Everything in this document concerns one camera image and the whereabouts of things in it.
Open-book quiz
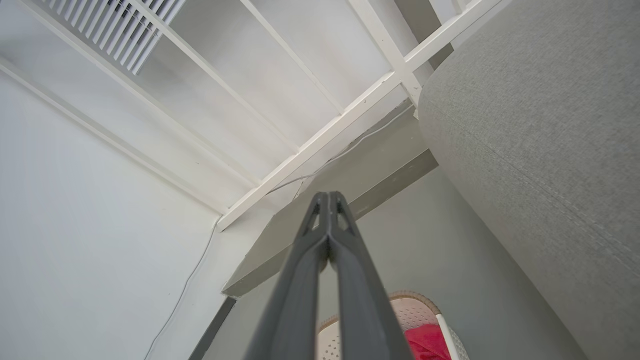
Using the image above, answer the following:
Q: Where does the red and white garment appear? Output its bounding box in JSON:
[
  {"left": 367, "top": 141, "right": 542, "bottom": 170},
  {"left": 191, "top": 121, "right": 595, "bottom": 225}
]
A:
[{"left": 404, "top": 324, "right": 453, "bottom": 360}]

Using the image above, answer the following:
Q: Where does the white wooden railing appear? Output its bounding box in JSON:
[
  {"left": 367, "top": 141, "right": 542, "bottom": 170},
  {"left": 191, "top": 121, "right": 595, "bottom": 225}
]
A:
[{"left": 0, "top": 0, "right": 506, "bottom": 232}]

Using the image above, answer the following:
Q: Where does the grey fabric sofa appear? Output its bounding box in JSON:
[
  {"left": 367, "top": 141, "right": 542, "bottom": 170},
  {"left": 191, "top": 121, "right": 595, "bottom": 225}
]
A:
[{"left": 417, "top": 0, "right": 640, "bottom": 360}]

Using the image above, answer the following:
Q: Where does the white laundry basket brown rim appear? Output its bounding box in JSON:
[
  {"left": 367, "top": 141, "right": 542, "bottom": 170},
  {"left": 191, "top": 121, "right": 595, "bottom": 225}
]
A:
[{"left": 317, "top": 291, "right": 471, "bottom": 360}]

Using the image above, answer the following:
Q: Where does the white wall air vent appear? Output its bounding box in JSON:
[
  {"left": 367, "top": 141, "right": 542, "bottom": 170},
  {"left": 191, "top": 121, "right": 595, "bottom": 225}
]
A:
[{"left": 42, "top": 0, "right": 187, "bottom": 76}]

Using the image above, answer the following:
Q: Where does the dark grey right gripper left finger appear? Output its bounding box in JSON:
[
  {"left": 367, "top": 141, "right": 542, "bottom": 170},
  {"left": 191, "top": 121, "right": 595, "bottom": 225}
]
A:
[{"left": 244, "top": 192, "right": 331, "bottom": 360}]

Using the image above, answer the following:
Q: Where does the light grey floor cable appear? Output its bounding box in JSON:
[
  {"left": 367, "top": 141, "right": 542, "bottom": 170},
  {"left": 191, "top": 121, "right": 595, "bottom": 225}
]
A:
[{"left": 144, "top": 102, "right": 416, "bottom": 360}]

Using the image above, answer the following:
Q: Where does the black wall baseboard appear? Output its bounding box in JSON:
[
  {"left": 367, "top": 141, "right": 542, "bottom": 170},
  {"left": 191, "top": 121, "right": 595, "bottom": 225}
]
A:
[{"left": 189, "top": 297, "right": 237, "bottom": 360}]

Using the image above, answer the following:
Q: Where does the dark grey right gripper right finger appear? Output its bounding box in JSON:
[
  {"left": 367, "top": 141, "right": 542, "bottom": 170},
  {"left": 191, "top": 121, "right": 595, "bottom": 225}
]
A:
[{"left": 328, "top": 191, "right": 414, "bottom": 360}]

